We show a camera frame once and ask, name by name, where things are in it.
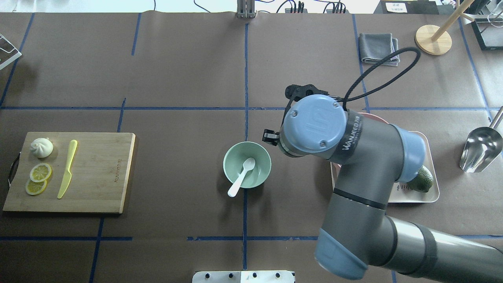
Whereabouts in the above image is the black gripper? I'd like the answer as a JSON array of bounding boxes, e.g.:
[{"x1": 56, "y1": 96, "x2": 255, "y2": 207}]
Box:
[{"x1": 262, "y1": 129, "x2": 281, "y2": 146}]

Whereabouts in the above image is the white plastic spoon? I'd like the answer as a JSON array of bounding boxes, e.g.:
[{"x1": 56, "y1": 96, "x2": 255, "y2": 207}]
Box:
[{"x1": 228, "y1": 157, "x2": 256, "y2": 198}]

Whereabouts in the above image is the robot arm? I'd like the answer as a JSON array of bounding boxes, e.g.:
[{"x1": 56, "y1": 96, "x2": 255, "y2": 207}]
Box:
[{"x1": 262, "y1": 94, "x2": 503, "y2": 283}]

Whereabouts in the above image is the green bowl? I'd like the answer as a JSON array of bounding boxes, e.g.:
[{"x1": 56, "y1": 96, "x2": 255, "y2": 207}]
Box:
[{"x1": 223, "y1": 141, "x2": 272, "y2": 189}]

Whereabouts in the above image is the pink bowl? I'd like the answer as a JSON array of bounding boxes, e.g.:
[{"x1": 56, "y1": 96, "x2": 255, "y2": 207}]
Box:
[{"x1": 330, "y1": 112, "x2": 389, "y2": 178}]

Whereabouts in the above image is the steel ice scoop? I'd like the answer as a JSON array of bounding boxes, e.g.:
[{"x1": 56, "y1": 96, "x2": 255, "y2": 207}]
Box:
[{"x1": 459, "y1": 107, "x2": 503, "y2": 173}]

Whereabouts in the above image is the gray folded cloth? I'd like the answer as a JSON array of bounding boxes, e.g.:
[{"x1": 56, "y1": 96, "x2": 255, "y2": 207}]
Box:
[{"x1": 358, "y1": 33, "x2": 398, "y2": 64}]

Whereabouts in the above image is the cream serving tray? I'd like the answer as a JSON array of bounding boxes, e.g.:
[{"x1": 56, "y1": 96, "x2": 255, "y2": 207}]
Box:
[{"x1": 330, "y1": 131, "x2": 440, "y2": 204}]

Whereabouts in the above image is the white mounting column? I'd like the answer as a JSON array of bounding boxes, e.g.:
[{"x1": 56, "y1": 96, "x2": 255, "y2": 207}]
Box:
[{"x1": 192, "y1": 270, "x2": 296, "y2": 283}]

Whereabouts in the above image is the black power strip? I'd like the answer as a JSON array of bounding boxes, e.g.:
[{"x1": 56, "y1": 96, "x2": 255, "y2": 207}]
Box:
[{"x1": 276, "y1": 0, "x2": 349, "y2": 14}]

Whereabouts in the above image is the green lime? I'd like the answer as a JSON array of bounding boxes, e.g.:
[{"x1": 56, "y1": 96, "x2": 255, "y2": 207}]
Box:
[{"x1": 407, "y1": 165, "x2": 434, "y2": 193}]

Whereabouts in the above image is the bamboo cutting board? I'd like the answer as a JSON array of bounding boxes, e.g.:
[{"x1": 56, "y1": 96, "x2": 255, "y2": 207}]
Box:
[{"x1": 3, "y1": 132, "x2": 136, "y2": 214}]

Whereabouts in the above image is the wooden cup tree stand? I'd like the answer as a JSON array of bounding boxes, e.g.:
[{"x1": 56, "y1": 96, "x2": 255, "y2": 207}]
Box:
[{"x1": 415, "y1": 0, "x2": 475, "y2": 55}]

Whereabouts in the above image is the yellow plastic knife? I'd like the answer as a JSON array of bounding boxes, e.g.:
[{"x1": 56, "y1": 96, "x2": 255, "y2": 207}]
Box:
[{"x1": 57, "y1": 140, "x2": 78, "y2": 199}]

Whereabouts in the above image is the white steamed bun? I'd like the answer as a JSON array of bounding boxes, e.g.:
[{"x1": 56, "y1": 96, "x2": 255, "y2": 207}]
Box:
[{"x1": 30, "y1": 138, "x2": 54, "y2": 159}]

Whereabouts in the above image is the upper lemon slice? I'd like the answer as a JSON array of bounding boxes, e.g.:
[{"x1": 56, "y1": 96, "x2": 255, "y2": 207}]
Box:
[{"x1": 30, "y1": 163, "x2": 52, "y2": 183}]

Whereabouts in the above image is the lemon slice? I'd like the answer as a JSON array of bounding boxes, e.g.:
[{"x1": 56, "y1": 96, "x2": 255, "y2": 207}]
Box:
[
  {"x1": 25, "y1": 180, "x2": 47, "y2": 196},
  {"x1": 30, "y1": 163, "x2": 52, "y2": 183}
]

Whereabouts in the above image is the lower lemon slice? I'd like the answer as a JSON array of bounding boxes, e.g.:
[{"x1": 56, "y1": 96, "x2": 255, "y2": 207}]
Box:
[{"x1": 25, "y1": 180, "x2": 47, "y2": 196}]

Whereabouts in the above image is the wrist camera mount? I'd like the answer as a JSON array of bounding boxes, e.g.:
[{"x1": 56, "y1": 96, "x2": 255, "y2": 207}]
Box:
[{"x1": 285, "y1": 84, "x2": 329, "y2": 102}]

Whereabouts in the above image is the aluminium frame post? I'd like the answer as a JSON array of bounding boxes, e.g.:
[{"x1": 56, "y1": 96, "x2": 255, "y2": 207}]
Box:
[{"x1": 236, "y1": 0, "x2": 257, "y2": 18}]

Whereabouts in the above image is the metal cutting board handle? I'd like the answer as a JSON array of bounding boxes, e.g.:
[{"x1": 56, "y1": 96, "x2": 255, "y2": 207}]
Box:
[{"x1": 7, "y1": 152, "x2": 20, "y2": 188}]

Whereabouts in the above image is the wire cup rack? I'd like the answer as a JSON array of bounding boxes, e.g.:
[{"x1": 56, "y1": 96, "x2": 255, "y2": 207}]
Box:
[{"x1": 0, "y1": 34, "x2": 22, "y2": 70}]

